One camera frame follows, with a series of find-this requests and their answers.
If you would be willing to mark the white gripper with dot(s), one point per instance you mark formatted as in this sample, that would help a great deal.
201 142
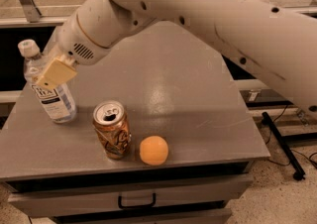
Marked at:
80 44

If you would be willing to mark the clear blue tea bottle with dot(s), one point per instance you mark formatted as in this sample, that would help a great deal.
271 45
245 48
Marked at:
58 103

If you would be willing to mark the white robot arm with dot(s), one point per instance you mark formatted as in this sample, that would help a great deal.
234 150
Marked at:
275 45

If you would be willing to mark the open orange soda can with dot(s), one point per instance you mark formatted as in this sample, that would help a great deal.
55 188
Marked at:
111 125

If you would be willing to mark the orange ball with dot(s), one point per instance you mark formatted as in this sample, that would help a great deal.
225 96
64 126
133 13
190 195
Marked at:
154 150

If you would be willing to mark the grey cabinet drawer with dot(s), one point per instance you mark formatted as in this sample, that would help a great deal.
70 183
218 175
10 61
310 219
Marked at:
104 198
209 216

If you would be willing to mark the lower grey cabinet drawer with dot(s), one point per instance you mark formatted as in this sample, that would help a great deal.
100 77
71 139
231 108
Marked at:
209 216

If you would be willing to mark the black metal floor bar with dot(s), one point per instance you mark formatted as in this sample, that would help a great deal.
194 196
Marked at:
299 172

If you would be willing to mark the black drawer handle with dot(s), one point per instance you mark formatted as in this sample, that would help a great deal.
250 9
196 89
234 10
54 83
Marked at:
137 202

